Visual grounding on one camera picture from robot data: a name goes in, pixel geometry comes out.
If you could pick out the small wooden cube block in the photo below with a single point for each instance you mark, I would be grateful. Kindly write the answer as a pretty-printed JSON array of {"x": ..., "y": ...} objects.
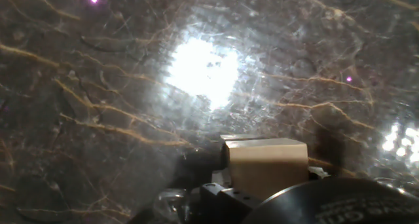
[{"x": 266, "y": 166}]

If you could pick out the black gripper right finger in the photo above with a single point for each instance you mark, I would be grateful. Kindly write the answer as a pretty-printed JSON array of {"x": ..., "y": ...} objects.
[{"x": 317, "y": 173}]

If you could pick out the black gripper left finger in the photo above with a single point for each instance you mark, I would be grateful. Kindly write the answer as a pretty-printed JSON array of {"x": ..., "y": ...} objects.
[{"x": 209, "y": 171}]

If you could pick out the dark marble pattern sheet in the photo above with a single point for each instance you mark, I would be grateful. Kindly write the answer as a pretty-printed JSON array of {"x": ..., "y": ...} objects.
[{"x": 98, "y": 103}]

